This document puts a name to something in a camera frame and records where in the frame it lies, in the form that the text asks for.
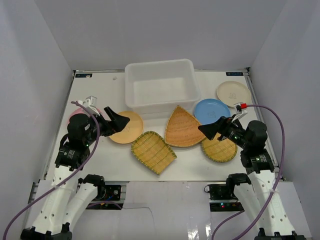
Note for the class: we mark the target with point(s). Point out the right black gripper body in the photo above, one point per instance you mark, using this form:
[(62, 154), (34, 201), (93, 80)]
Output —
[(232, 133)]

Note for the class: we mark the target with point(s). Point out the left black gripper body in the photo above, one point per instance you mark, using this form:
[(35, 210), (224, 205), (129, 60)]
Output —
[(107, 124)]

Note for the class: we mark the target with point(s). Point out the orange round plate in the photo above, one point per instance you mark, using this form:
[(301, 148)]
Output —
[(132, 131)]

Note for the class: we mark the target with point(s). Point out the blue round plate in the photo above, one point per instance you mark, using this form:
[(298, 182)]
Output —
[(208, 111)]

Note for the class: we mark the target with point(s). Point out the round green-rim bamboo basket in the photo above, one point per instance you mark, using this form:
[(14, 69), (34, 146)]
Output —
[(219, 151)]

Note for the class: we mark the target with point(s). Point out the triangular orange bamboo basket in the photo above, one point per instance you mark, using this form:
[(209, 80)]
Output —
[(182, 129)]

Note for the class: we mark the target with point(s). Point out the rectangular green-rim bamboo basket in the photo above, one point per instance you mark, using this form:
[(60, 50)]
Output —
[(151, 150)]

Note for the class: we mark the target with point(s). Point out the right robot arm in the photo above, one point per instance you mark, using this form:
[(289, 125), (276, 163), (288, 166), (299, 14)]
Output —
[(256, 188)]

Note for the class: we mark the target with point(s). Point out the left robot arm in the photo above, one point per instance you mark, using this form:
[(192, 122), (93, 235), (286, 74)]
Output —
[(69, 195)]

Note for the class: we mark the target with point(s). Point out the white plastic bin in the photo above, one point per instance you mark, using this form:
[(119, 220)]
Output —
[(159, 86)]

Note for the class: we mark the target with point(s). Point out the pink plate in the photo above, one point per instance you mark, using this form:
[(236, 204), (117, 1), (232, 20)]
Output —
[(75, 112)]

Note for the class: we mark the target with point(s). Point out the cream round plate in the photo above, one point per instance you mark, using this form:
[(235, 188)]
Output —
[(233, 92)]

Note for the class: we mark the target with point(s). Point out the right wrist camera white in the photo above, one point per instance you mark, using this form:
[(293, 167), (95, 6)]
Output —
[(241, 111)]

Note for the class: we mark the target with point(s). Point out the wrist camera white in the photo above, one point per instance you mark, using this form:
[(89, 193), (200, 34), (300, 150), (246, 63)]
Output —
[(90, 106), (241, 111)]

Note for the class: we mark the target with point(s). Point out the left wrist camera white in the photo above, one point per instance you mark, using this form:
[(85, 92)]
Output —
[(90, 106)]

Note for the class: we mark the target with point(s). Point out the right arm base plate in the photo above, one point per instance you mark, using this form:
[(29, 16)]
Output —
[(220, 199)]

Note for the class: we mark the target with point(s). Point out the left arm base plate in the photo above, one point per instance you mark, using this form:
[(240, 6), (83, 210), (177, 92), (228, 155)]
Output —
[(111, 198)]

